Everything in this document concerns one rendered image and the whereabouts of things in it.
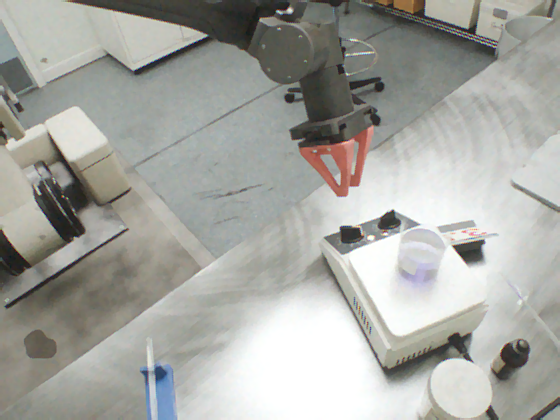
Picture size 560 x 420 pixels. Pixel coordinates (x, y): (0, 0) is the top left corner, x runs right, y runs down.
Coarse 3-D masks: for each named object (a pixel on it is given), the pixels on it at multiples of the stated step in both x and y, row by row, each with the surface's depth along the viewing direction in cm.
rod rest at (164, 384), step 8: (144, 368) 46; (160, 368) 47; (168, 368) 49; (160, 376) 48; (168, 376) 48; (160, 384) 47; (168, 384) 47; (160, 392) 47; (168, 392) 47; (160, 400) 46; (168, 400) 46; (160, 408) 45; (168, 408) 45; (176, 408) 46; (160, 416) 45; (168, 416) 45; (176, 416) 45
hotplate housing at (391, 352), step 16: (336, 256) 51; (336, 272) 53; (352, 272) 48; (352, 288) 48; (352, 304) 50; (368, 304) 45; (368, 320) 45; (448, 320) 42; (464, 320) 43; (480, 320) 45; (368, 336) 48; (384, 336) 43; (416, 336) 42; (432, 336) 43; (448, 336) 45; (384, 352) 43; (400, 352) 42; (416, 352) 45; (464, 352) 44; (384, 368) 46
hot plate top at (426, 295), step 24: (384, 240) 48; (360, 264) 47; (384, 264) 46; (456, 264) 45; (384, 288) 44; (408, 288) 44; (432, 288) 43; (456, 288) 43; (480, 288) 43; (384, 312) 42; (408, 312) 42; (432, 312) 41; (456, 312) 41; (408, 336) 41
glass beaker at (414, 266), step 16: (432, 208) 42; (400, 224) 41; (416, 224) 43; (432, 224) 42; (448, 224) 40; (400, 240) 41; (448, 240) 40; (400, 256) 42; (416, 256) 40; (432, 256) 39; (400, 272) 44; (416, 272) 42; (432, 272) 42
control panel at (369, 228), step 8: (400, 216) 56; (360, 224) 58; (368, 224) 57; (376, 224) 56; (336, 232) 57; (368, 232) 54; (376, 232) 54; (392, 232) 52; (328, 240) 55; (336, 240) 55; (368, 240) 52; (376, 240) 52; (336, 248) 52; (344, 248) 52; (352, 248) 51
